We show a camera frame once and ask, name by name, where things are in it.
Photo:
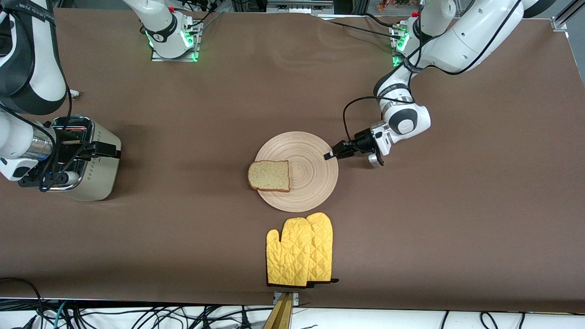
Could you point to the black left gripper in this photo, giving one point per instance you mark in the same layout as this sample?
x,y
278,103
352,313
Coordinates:
x,y
362,139

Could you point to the brown-crusted bread slice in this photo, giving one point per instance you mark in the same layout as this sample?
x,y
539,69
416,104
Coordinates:
x,y
269,176

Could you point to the yellow quilted oven mitt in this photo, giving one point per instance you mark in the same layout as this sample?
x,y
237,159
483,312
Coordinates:
x,y
322,246
288,256

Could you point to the yellow aluminium beam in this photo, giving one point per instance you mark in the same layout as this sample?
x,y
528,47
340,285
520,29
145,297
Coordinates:
x,y
279,315

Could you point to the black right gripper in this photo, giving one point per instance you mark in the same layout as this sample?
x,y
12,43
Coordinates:
x,y
94,148

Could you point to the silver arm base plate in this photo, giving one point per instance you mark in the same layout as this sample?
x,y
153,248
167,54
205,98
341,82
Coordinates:
x,y
397,61
173,59

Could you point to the silver beam bracket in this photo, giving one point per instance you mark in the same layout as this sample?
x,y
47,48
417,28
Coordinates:
x,y
296,298

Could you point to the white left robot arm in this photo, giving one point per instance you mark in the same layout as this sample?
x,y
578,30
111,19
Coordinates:
x,y
470,36

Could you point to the cream and chrome toaster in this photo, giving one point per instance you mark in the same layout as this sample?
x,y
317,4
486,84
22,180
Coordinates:
x,y
103,178

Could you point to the aluminium frame rail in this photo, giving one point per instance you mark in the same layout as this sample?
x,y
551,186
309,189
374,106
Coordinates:
x,y
297,7

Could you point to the brown table cover sheet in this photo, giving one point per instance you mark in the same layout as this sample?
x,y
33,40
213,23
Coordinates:
x,y
274,91

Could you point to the aluminium corner profile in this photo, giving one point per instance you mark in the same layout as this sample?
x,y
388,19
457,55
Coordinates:
x,y
560,22

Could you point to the round light wooden plate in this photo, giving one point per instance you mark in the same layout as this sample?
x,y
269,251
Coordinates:
x,y
311,183

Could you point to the orange background object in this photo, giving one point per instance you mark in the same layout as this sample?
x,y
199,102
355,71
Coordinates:
x,y
388,5

